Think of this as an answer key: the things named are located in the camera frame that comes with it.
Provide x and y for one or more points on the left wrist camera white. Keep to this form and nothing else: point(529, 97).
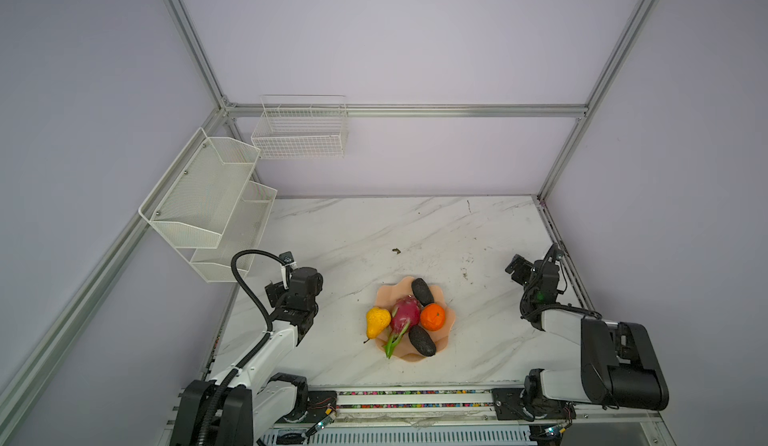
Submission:
point(288, 264)

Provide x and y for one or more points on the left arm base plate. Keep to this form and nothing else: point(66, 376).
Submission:
point(314, 409)

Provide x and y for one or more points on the white mesh lower shelf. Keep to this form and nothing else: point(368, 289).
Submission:
point(244, 231)

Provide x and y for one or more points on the pink dragon fruit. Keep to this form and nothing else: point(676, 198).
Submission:
point(405, 314)

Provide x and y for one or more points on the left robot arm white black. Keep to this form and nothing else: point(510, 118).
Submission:
point(238, 405)

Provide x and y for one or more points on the orange tangerine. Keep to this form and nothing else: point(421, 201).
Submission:
point(432, 317)

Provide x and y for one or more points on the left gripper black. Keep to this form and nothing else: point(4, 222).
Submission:
point(275, 295)

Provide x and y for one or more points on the white wire basket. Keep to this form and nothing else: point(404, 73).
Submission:
point(295, 127)

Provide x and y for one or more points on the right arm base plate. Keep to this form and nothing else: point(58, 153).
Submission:
point(517, 404)

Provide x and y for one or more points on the white mesh upper shelf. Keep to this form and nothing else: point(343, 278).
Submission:
point(192, 205)

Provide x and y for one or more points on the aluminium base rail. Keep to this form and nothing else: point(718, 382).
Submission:
point(463, 417)

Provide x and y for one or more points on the yellow pear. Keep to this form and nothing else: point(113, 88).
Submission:
point(377, 321)

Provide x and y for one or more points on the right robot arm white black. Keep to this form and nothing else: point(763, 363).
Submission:
point(618, 366)

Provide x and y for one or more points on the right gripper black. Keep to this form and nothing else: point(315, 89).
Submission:
point(525, 265)

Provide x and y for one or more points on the white mesh shelf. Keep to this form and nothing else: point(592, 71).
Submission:
point(244, 231)
point(192, 205)

